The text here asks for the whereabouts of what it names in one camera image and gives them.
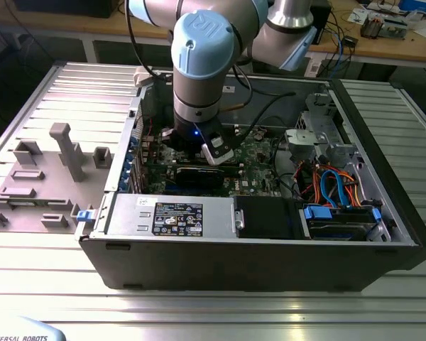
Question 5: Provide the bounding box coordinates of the black graphics card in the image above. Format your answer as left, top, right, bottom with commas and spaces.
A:
152, 158, 243, 192

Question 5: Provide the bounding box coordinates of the green motherboard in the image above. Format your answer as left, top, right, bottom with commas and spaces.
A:
138, 124, 283, 196

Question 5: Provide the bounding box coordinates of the silver power supply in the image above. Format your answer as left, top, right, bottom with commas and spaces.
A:
106, 193, 237, 239

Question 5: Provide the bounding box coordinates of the black disk bay block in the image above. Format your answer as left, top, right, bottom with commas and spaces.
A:
235, 195, 302, 240

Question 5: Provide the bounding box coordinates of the silver metal drive cage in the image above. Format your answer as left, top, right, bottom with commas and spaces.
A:
284, 92, 364, 171

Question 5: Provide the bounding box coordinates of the black PC case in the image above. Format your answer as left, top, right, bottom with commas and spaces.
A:
78, 72, 426, 292

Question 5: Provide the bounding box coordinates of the grey parts rack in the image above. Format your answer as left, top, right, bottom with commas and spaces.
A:
0, 122, 114, 234

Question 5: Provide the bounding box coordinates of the white printed card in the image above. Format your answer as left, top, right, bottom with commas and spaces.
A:
303, 56, 323, 78

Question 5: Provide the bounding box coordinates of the hard disk in blue carrier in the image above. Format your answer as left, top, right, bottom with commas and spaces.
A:
303, 204, 383, 242

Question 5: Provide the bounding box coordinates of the wide black computer box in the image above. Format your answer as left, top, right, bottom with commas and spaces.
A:
13, 0, 121, 19

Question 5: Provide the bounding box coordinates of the tall black box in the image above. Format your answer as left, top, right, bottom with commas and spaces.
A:
311, 0, 333, 46

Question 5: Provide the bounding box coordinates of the white paper sheet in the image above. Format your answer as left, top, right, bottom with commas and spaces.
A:
347, 7, 369, 25

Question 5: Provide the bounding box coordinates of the copper finned cooler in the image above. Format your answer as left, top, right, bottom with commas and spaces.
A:
360, 16, 383, 40

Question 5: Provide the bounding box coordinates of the wooden desk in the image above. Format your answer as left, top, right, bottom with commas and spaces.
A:
6, 0, 426, 70

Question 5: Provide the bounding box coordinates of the green circuit device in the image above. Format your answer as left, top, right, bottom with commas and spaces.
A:
381, 17, 410, 39

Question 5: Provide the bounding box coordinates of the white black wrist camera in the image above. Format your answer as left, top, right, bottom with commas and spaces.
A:
200, 130, 235, 166

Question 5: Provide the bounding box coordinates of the brown hose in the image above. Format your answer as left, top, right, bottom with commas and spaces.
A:
219, 102, 246, 113

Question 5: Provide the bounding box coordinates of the black camera cable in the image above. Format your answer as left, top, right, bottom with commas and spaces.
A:
246, 91, 298, 129

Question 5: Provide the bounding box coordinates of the red wire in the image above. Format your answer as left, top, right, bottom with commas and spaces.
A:
293, 161, 308, 195

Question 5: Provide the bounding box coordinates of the blue wire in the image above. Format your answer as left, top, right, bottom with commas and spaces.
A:
320, 169, 352, 210

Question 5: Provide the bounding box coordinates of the orange wire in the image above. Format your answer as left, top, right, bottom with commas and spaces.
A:
337, 170, 360, 207

